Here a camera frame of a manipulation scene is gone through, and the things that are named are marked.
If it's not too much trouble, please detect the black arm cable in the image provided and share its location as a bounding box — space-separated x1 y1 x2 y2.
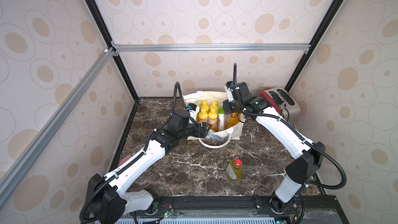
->
232 63 347 190
79 81 188 224

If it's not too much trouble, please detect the black base frame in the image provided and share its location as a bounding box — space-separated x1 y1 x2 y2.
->
80 195 350 224

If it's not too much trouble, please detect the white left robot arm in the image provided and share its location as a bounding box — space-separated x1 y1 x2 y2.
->
79 122 211 224

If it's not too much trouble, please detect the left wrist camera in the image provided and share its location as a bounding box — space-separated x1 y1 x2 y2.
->
168 109 197 130

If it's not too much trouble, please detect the yellow-green bottle red cap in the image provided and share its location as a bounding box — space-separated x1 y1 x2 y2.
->
226 159 243 182

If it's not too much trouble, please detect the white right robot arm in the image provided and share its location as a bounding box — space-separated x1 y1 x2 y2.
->
223 96 325 208

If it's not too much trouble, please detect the silver horizontal back rail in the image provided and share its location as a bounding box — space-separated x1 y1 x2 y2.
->
106 43 311 52

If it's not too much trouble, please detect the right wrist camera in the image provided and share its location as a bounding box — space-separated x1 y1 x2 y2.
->
225 82 254 104

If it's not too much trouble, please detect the yellow pump dish soap bottle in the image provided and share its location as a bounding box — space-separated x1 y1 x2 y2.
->
187 99 200 121

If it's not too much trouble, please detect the white bottle green cap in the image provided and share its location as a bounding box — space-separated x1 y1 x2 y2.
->
218 107 225 132

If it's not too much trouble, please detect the orange bottle yellow cap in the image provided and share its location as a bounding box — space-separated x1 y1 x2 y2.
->
200 101 209 113
198 108 208 124
208 107 218 132
209 101 219 112

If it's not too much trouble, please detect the pink cup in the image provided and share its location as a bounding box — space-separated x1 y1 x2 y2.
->
119 156 131 166

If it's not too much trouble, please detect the cream starry night tote bag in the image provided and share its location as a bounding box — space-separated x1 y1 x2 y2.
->
183 91 244 149

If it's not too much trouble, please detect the silver left side rail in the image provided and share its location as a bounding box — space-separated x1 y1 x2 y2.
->
1 47 116 208

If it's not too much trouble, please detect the red and silver toaster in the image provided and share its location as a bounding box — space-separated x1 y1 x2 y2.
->
259 87 301 125

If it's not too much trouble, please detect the orange pump dish soap bottle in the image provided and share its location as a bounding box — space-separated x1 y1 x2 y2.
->
226 113 240 129

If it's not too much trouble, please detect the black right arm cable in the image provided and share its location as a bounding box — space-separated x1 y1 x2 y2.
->
232 63 347 190

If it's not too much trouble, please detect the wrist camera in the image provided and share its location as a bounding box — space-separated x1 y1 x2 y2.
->
225 82 254 104
168 109 197 130

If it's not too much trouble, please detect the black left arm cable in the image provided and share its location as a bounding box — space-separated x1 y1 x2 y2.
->
79 81 188 224

